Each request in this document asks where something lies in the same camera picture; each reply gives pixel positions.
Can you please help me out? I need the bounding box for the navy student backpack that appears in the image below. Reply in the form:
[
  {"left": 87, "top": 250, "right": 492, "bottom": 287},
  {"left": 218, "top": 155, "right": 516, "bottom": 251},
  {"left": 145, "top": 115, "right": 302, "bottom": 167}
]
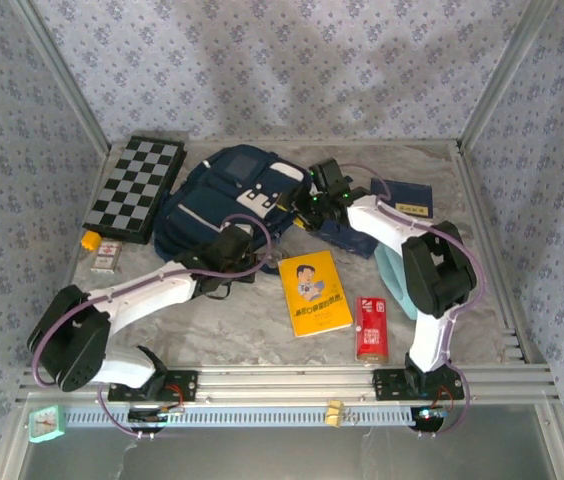
[{"left": 153, "top": 143, "right": 314, "bottom": 300}]

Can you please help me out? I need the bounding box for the navy book short title label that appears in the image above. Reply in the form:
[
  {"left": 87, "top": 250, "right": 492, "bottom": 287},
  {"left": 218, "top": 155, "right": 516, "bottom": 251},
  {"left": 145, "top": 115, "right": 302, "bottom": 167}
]
[{"left": 311, "top": 219, "right": 381, "bottom": 260}]

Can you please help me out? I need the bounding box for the yellow cartoon cover book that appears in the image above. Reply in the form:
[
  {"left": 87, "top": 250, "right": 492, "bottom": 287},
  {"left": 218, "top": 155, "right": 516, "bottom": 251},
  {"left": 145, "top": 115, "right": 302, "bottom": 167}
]
[{"left": 277, "top": 249, "right": 354, "bottom": 339}]

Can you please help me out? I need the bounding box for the light blue cloth pouch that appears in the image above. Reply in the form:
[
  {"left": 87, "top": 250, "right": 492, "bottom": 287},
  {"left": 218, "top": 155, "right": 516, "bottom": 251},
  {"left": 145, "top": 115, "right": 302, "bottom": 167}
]
[{"left": 374, "top": 244, "right": 421, "bottom": 321}]

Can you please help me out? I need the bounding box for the black grey chessboard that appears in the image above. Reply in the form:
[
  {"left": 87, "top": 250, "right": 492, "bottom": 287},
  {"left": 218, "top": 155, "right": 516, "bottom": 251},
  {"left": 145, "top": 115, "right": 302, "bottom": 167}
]
[{"left": 81, "top": 135, "right": 187, "bottom": 245}]

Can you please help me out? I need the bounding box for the playing card box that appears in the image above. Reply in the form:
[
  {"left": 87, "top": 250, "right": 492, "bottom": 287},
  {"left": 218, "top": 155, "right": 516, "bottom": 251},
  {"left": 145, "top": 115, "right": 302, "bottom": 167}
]
[{"left": 90, "top": 239, "right": 122, "bottom": 275}]

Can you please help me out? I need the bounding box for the red carton box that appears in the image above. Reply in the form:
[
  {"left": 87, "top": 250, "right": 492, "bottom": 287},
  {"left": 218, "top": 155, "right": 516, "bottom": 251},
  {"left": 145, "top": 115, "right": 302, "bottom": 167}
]
[{"left": 355, "top": 296, "right": 390, "bottom": 364}]

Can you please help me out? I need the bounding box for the small circuit board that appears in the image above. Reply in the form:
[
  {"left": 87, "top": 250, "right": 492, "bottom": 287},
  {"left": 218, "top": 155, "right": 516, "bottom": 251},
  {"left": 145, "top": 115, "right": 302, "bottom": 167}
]
[
  {"left": 410, "top": 405, "right": 449, "bottom": 432},
  {"left": 128, "top": 407, "right": 187, "bottom": 426}
]

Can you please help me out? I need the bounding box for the yellow binder clip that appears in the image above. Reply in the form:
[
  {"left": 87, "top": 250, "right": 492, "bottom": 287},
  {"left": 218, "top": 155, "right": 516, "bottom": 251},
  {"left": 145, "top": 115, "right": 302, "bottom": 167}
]
[{"left": 326, "top": 398, "right": 349, "bottom": 429}]

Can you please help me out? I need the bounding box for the grey metal shelf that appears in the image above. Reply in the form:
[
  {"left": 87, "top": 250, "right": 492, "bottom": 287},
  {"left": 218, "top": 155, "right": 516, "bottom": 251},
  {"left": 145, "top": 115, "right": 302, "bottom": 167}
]
[{"left": 11, "top": 403, "right": 564, "bottom": 480}]

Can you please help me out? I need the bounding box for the teal alarm clock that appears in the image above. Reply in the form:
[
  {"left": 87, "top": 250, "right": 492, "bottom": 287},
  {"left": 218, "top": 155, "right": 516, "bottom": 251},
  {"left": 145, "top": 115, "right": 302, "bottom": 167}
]
[{"left": 28, "top": 404, "right": 67, "bottom": 444}]

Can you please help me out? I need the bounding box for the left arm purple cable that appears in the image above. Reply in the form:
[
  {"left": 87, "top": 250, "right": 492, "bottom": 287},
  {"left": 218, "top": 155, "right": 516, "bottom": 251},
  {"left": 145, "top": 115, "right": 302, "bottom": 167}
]
[{"left": 30, "top": 213, "right": 274, "bottom": 442}]

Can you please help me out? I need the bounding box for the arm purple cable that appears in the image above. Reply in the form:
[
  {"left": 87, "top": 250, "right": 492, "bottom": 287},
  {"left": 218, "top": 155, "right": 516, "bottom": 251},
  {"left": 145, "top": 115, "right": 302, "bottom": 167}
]
[
  {"left": 30, "top": 213, "right": 274, "bottom": 442},
  {"left": 344, "top": 163, "right": 487, "bottom": 440}
]

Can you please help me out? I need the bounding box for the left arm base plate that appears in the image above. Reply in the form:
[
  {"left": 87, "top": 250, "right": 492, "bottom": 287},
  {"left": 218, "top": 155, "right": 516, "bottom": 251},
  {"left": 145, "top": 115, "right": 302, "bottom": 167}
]
[{"left": 107, "top": 368, "right": 199, "bottom": 403}]

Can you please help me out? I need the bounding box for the slotted aluminium table rail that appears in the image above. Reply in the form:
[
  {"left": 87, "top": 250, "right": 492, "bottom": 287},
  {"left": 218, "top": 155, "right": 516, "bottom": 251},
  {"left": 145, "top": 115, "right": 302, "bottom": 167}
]
[{"left": 454, "top": 142, "right": 533, "bottom": 364}]

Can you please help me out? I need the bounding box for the long aluminium frame rail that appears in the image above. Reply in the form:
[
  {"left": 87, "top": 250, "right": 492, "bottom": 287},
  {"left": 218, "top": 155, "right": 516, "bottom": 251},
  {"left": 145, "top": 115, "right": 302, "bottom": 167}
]
[{"left": 15, "top": 363, "right": 561, "bottom": 405}]

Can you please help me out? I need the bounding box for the grey slotted cable duct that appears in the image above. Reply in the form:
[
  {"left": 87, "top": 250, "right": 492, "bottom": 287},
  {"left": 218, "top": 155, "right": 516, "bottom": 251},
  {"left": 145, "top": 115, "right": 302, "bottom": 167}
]
[{"left": 64, "top": 405, "right": 419, "bottom": 428}]

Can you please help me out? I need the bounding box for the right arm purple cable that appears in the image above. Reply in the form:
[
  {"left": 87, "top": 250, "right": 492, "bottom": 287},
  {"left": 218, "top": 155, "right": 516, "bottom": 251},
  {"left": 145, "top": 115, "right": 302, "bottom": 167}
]
[{"left": 344, "top": 163, "right": 487, "bottom": 440}]

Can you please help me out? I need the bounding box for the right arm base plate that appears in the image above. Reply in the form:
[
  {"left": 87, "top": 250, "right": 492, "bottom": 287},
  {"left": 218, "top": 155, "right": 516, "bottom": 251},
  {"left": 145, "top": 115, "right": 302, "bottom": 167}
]
[{"left": 372, "top": 368, "right": 465, "bottom": 402}]

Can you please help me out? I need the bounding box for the aluminium frame post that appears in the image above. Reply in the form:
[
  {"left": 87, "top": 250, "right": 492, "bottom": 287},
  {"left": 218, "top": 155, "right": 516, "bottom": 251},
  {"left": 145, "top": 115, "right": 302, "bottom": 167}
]
[
  {"left": 456, "top": 0, "right": 558, "bottom": 154},
  {"left": 9, "top": 0, "right": 113, "bottom": 154}
]

